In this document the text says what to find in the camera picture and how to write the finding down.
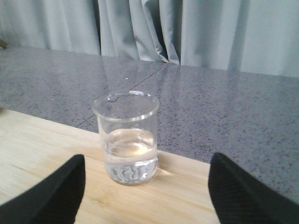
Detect glass beaker with clear liquid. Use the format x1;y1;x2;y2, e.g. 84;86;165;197
93;91;160;185

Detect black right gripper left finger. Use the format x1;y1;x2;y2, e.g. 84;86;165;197
0;154;85;224

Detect wooden folding rack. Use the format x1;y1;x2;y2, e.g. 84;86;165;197
0;39;9;49

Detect wooden cutting board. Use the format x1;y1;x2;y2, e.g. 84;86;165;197
0;108;219;224

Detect grey curtain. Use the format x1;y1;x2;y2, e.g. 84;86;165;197
0;0;299;77

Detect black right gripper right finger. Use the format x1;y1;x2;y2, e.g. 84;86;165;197
208;153;299;224

